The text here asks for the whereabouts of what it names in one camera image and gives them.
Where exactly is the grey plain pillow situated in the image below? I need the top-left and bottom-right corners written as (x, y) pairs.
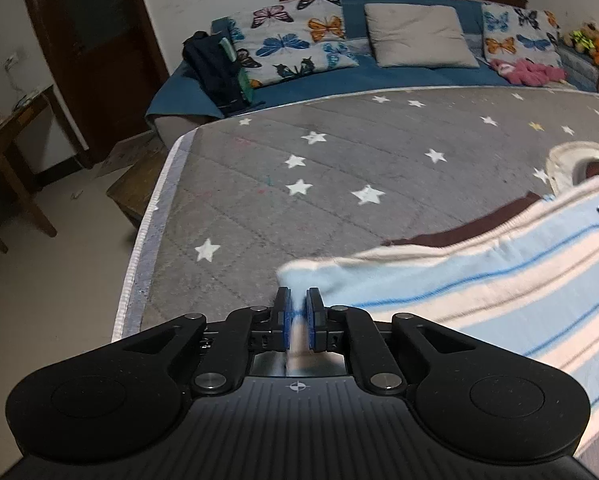
top-left (365, 3), bottom-right (478, 68)

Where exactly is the blue white striped shirt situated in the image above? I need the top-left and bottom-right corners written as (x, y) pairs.
top-left (278, 178), bottom-right (599, 448)

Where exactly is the butterfly pillow left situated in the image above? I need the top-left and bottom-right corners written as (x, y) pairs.
top-left (226, 0), bottom-right (358, 89)

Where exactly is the blue sofa bed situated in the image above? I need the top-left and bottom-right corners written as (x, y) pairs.
top-left (144, 0), bottom-right (599, 146)

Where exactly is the butterfly pillow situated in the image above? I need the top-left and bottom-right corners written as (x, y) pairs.
top-left (226, 0), bottom-right (358, 89)
top-left (482, 3), bottom-right (562, 67)

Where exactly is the grey star patterned table cover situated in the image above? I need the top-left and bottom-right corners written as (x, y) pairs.
top-left (110, 84), bottom-right (599, 480)

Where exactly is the dark wooden side table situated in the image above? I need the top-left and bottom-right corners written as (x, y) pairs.
top-left (0, 86), bottom-right (57, 237)

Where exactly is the pink plush toy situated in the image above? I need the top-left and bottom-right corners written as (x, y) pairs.
top-left (489, 60), bottom-right (566, 87)

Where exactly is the butterfly pillow right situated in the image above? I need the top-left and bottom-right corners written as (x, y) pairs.
top-left (482, 3), bottom-right (562, 67)

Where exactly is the dark backpack with green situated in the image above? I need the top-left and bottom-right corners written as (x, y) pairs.
top-left (182, 30), bottom-right (254, 114)

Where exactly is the dark wooden door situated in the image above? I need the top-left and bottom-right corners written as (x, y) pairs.
top-left (25, 0), bottom-right (169, 162)

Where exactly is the teddy bear toy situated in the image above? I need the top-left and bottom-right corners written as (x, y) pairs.
top-left (562, 22), bottom-right (599, 66)

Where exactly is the wall socket with cable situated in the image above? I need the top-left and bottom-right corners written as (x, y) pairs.
top-left (3, 52), bottom-right (25, 106)

